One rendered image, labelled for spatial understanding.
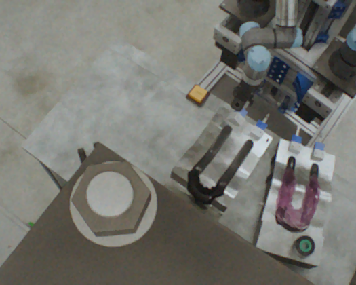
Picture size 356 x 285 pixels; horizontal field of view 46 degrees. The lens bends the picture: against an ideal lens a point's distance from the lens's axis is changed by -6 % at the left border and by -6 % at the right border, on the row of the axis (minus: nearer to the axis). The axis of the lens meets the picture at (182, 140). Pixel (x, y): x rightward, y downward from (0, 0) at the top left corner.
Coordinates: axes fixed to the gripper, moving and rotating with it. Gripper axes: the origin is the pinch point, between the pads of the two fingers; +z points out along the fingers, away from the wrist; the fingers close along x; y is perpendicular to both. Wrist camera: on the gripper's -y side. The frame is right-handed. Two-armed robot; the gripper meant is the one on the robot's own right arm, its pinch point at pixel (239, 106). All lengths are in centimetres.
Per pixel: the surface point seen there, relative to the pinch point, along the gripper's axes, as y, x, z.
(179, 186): -37.0, 2.9, 14.7
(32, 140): -56, 68, 21
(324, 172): 3.5, -44.7, 15.4
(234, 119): -2.2, -0.5, 8.0
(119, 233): -78, -10, -102
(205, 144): -16.6, 4.3, 12.6
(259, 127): 2.3, -10.5, 10.5
